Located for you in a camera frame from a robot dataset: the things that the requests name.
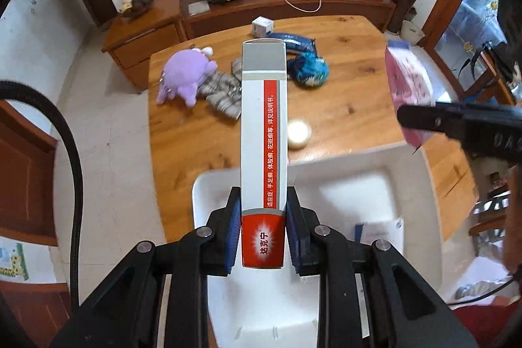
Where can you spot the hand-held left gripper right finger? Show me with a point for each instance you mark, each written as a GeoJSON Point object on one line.
{"type": "Point", "coordinates": [294, 234]}

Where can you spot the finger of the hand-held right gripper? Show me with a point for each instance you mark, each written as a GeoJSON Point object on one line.
{"type": "Point", "coordinates": [432, 120]}

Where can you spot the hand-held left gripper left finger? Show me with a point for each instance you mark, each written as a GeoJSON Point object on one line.
{"type": "Point", "coordinates": [231, 234]}

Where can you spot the pink patterned packet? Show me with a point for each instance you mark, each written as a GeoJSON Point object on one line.
{"type": "Point", "coordinates": [408, 79]}

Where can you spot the white plastic tray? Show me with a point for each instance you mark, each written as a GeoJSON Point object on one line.
{"type": "Point", "coordinates": [346, 201]}

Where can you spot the long white red medicine box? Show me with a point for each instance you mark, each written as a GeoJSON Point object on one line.
{"type": "Point", "coordinates": [261, 128]}

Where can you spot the plaid doll jacket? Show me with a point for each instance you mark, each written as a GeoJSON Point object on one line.
{"type": "Point", "coordinates": [222, 93]}

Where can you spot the purple plush toy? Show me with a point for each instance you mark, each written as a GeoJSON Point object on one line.
{"type": "Point", "coordinates": [187, 70]}

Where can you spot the white waste bin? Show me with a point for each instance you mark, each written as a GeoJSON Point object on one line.
{"type": "Point", "coordinates": [412, 33]}

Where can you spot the dark waste bin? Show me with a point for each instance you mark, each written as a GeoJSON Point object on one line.
{"type": "Point", "coordinates": [401, 5]}

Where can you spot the long wooden television cabinet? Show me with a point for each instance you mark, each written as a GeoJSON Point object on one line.
{"type": "Point", "coordinates": [326, 7]}

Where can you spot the blue plastic packet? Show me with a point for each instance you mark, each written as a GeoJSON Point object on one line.
{"type": "Point", "coordinates": [293, 40]}

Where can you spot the small white box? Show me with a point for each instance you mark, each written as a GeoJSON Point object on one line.
{"type": "Point", "coordinates": [262, 26]}

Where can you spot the person's red clothing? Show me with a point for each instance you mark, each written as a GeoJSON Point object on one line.
{"type": "Point", "coordinates": [489, 327]}

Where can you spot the wooden side cabinet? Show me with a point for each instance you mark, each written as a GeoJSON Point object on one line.
{"type": "Point", "coordinates": [142, 42]}

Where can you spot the brown wooden door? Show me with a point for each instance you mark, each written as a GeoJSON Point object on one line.
{"type": "Point", "coordinates": [24, 176]}

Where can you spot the colourful floor poster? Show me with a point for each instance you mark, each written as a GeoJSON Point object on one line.
{"type": "Point", "coordinates": [12, 260]}

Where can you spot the clear sheet on cabinet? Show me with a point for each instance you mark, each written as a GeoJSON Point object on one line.
{"type": "Point", "coordinates": [198, 7]}

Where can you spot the fruit bowl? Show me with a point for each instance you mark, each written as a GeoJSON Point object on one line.
{"type": "Point", "coordinates": [138, 4]}

